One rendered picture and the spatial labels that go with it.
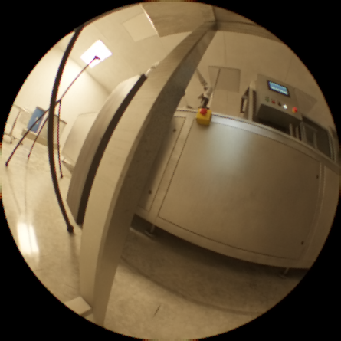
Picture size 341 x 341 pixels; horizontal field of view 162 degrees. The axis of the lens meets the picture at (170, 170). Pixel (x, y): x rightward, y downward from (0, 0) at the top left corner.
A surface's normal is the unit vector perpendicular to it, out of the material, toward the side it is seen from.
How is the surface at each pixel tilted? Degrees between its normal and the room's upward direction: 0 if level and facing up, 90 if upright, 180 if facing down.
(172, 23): 180
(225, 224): 90
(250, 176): 90
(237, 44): 180
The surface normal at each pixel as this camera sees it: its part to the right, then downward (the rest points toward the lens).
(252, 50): -0.36, 0.93
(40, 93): 0.87, 0.29
